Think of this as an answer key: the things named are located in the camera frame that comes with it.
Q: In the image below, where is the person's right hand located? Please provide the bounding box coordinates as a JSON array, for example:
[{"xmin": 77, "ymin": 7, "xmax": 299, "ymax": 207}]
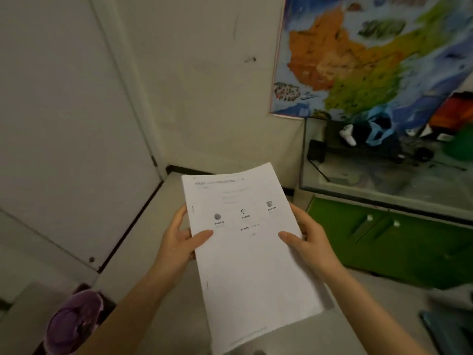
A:
[{"xmin": 278, "ymin": 202, "xmax": 347, "ymax": 282}]

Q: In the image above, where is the person's left hand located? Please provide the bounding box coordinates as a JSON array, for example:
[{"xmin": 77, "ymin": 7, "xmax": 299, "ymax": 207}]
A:
[{"xmin": 151, "ymin": 204, "xmax": 214, "ymax": 284}]

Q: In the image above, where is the white printed paper stack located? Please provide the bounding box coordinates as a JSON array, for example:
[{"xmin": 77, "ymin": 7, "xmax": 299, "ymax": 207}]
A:
[{"xmin": 181, "ymin": 162, "xmax": 335, "ymax": 355}]

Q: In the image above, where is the person's right forearm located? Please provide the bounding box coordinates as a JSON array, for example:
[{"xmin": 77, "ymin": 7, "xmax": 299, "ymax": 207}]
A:
[{"xmin": 326, "ymin": 267, "xmax": 433, "ymax": 355}]

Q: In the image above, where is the person's left forearm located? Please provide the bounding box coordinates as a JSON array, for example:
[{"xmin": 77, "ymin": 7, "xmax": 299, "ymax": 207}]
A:
[{"xmin": 75, "ymin": 271, "xmax": 175, "ymax": 355}]

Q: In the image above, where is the small black box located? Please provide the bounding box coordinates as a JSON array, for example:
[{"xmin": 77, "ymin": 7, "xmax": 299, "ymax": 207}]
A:
[{"xmin": 307, "ymin": 139, "xmax": 326, "ymax": 163}]

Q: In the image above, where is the green cabinet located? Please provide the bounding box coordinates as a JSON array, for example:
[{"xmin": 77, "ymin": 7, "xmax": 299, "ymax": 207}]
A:
[{"xmin": 306, "ymin": 197, "xmax": 473, "ymax": 291}]

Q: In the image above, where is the glass tank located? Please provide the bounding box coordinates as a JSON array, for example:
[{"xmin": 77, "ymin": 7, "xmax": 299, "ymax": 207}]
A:
[{"xmin": 299, "ymin": 117, "xmax": 473, "ymax": 223}]

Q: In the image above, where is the small white object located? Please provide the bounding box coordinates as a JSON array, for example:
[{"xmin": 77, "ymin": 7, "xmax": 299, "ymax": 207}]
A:
[{"xmin": 339, "ymin": 124, "xmax": 357, "ymax": 147}]

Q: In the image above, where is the blue plastic bag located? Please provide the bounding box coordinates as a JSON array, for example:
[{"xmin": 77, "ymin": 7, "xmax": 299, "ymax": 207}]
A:
[{"xmin": 365, "ymin": 110, "xmax": 395, "ymax": 147}]

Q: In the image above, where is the purple plastic bag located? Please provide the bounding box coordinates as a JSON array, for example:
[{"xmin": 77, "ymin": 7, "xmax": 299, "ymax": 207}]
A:
[{"xmin": 44, "ymin": 290, "xmax": 108, "ymax": 355}]

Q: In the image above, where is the black round object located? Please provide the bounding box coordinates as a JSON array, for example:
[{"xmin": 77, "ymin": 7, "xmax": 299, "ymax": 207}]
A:
[{"xmin": 413, "ymin": 147, "xmax": 435, "ymax": 163}]

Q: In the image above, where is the white door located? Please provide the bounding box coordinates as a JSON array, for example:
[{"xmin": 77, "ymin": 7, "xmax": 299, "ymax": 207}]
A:
[{"xmin": 0, "ymin": 0, "xmax": 164, "ymax": 272}]

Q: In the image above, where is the teal object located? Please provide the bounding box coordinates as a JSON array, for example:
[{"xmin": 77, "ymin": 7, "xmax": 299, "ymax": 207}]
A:
[{"xmin": 419, "ymin": 310, "xmax": 473, "ymax": 355}]

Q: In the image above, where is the green round container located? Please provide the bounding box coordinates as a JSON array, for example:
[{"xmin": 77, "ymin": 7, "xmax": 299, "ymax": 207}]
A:
[{"xmin": 443, "ymin": 123, "xmax": 473, "ymax": 162}]

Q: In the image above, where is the red orange box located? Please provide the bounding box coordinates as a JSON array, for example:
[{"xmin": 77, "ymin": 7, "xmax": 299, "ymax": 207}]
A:
[{"xmin": 428, "ymin": 91, "xmax": 473, "ymax": 136}]

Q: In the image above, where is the colourful wall map poster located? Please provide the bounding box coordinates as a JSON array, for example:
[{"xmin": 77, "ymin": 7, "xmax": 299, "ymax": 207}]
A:
[{"xmin": 269, "ymin": 0, "xmax": 473, "ymax": 134}]

